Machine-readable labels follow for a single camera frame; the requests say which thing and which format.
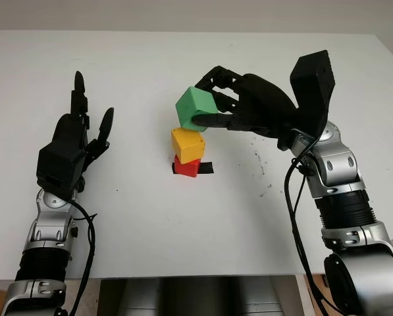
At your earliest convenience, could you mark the grey robot torso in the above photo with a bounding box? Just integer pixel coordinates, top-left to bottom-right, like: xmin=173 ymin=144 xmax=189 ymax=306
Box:
xmin=97 ymin=278 xmax=307 ymax=316

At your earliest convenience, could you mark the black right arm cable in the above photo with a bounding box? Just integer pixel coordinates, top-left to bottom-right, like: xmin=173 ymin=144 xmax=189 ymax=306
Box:
xmin=284 ymin=131 xmax=342 ymax=316

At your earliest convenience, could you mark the green cube block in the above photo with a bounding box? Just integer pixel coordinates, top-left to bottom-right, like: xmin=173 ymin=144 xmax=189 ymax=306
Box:
xmin=175 ymin=86 xmax=219 ymax=132

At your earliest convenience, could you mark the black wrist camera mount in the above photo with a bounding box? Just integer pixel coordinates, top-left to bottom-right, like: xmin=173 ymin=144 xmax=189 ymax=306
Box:
xmin=290 ymin=50 xmax=336 ymax=139
xmin=36 ymin=142 xmax=87 ymax=200

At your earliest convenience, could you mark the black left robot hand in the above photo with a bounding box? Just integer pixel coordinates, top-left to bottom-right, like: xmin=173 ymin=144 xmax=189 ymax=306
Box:
xmin=53 ymin=70 xmax=115 ymax=194

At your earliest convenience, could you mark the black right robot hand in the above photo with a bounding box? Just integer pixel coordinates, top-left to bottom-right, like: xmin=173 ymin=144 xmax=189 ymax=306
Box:
xmin=191 ymin=65 xmax=304 ymax=152

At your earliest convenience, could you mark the yellow cube block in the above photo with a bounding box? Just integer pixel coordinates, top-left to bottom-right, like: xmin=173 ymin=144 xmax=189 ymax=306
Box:
xmin=171 ymin=127 xmax=206 ymax=165

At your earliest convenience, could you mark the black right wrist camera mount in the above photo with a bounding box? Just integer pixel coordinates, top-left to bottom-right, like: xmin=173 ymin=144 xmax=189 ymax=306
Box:
xmin=290 ymin=50 xmax=336 ymax=139

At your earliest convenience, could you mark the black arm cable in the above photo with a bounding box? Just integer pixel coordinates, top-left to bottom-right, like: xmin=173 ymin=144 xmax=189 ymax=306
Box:
xmin=69 ymin=197 xmax=98 ymax=316
xmin=284 ymin=131 xmax=342 ymax=316

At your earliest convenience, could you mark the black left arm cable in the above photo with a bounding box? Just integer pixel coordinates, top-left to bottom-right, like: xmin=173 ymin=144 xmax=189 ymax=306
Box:
xmin=69 ymin=197 xmax=98 ymax=316

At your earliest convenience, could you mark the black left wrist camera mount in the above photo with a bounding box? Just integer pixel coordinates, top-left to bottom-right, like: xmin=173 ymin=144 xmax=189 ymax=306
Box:
xmin=36 ymin=142 xmax=87 ymax=200

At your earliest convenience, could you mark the black tape strip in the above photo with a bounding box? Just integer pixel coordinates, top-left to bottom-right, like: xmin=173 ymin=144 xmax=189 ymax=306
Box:
xmin=171 ymin=161 xmax=214 ymax=175

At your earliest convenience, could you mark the red cube block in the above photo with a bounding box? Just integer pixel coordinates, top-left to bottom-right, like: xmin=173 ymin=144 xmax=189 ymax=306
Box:
xmin=173 ymin=155 xmax=202 ymax=178

